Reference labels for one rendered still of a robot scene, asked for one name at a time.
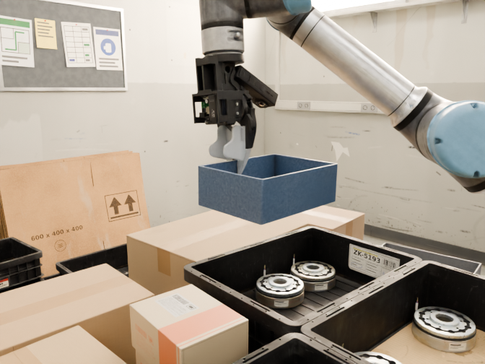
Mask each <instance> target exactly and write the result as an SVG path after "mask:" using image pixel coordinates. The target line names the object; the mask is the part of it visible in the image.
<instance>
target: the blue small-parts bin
mask: <svg viewBox="0 0 485 364"><path fill-rule="evenodd" d="M337 169H338V164H337V163H332V162H324V161H319V160H311V159H306V158H301V157H292V156H287V155H279V154H270V155H261V156H257V157H249V159H248V161H247V164H246V166H245V168H244V171H243V172H242V174H237V160H229V161H224V162H216V163H210V164H205V165H199V166H198V205H199V206H202V207H206V208H209V209H213V210H215V211H218V212H222V213H225V214H227V215H231V216H233V217H238V218H240V219H243V220H247V221H249V222H254V223H256V224H259V225H264V224H267V223H270V222H273V221H276V220H280V219H282V218H285V217H289V216H292V215H295V214H298V213H300V212H305V211H307V210H310V209H314V208H316V207H320V206H323V205H326V204H330V203H332V202H335V201H336V181H337Z"/></svg>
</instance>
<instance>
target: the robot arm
mask: <svg viewBox="0 0 485 364"><path fill-rule="evenodd" d="M198 1H199V11H200V21H201V46H202V54H203V55H204V57H203V58H195V61H196V80H197V90H198V92H197V93H196V94H192V101H193V120H194V123H195V124H200V123H205V124H206V125H210V124H217V127H218V129H217V140H216V141H215V142H214V143H213V144H212V145H210V147H209V154H210V155H211V156H212V157H216V158H220V159H224V160H227V161H229V160H237V174H242V173H243V171H244V168H245V166H246V164H247V161H248V159H249V157H250V152H251V148H253V144H254V140H255V134H256V129H257V123H256V117H255V108H254V107H253V104H255V105H256V106H258V107H259V108H268V107H272V106H275V105H276V101H277V98H278V94H277V93H276V92H274V91H273V90H272V89H271V88H270V87H268V86H267V85H266V84H264V83H263V82H262V81H261V80H260V79H258V78H257V77H256V76H254V75H253V74H252V73H250V72H249V71H248V70H247V69H246V68H244V67H243V66H242V65H239V64H244V63H245V58H244V55H243V53H244V52H245V42H244V26H243V25H244V23H243V20H244V19H255V18H263V17H265V18H266V20H267V22H268V23H269V24H270V26H272V28H273V29H275V30H278V31H279V32H282V33H283V34H284V35H286V36H287V37H288V38H289V39H291V40H292V41H294V42H295V43H296V44H297V45H298V46H300V47H301V48H302V49H304V50H305V51H306V52H308V53H309V54H310V55H311V56H312V57H314V58H315V59H316V60H318V61H319V62H320V63H321V64H322V65H324V66H325V67H326V68H327V69H329V70H330V71H331V72H333V73H334V74H335V75H336V76H337V77H339V78H340V79H342V80H343V81H344V82H345V83H347V84H348V85H349V86H350V87H351V88H353V89H354V90H356V91H357V92H358V93H359V94H360V95H361V96H363V97H364V98H365V99H367V100H368V101H369V102H371V104H373V105H374V106H375V107H377V108H378V109H379V110H381V111H382V112H383V113H384V114H385V115H387V116H388V117H389V118H390V124H391V126H392V127H393V128H394V129H396V130H397V131H398V132H400V133H401V134H402V135H403V136H404V137H405V138H406V139H407V140H408V141H409V142H410V143H411V144H412V145H413V146H414V147H415V148H416V149H417V150H418V151H419V152H420V153H421V154H422V155H423V156H424V157H425V158H427V159H428V160H430V161H431V162H433V163H435V164H437V165H439V166H440V167H441V168H442V169H443V170H445V171H446V172H447V173H448V174H449V175H450V176H452V177H453V178H454V179H455V180H456V181H457V182H458V183H459V184H460V185H461V186H462V187H463V188H465V189H466V190H467V191H468V192H470V193H472V194H485V102H482V101H477V100H463V101H459V102H452V101H449V100H446V99H444V98H442V97H440V96H438V95H436V94H434V93H433V92H432V91H431V90H429V89H428V88H427V87H416V86H415V85H414V84H412V83H411V82H410V81H408V80H407V79H406V78H405V77H403V76H402V75H401V74H399V73H398V72H397V71H396V70H395V69H393V68H392V67H391V66H389V65H388V64H387V63H385V62H384V61H383V60H382V59H381V58H379V57H378V56H376V55H375V54H374V53H373V52H371V50H369V49H368V48H366V47H365V46H364V45H362V44H361V43H360V42H359V41H358V40H356V39H355V38H354V37H352V36H351V35H350V34H348V32H346V31H345V30H344V29H342V28H341V27H339V26H338V25H337V24H336V23H335V22H334V21H332V20H331V19H329V18H328V17H327V16H325V15H324V13H322V12H321V11H319V10H318V9H317V8H315V7H314V6H313V5H312V0H198ZM235 65H238V66H235ZM196 102H201V109H202V113H199V117H196V105H195V103H196ZM236 122H238V123H239V124H240V125H235V124H236ZM232 125H234V126H233V127H232Z"/></svg>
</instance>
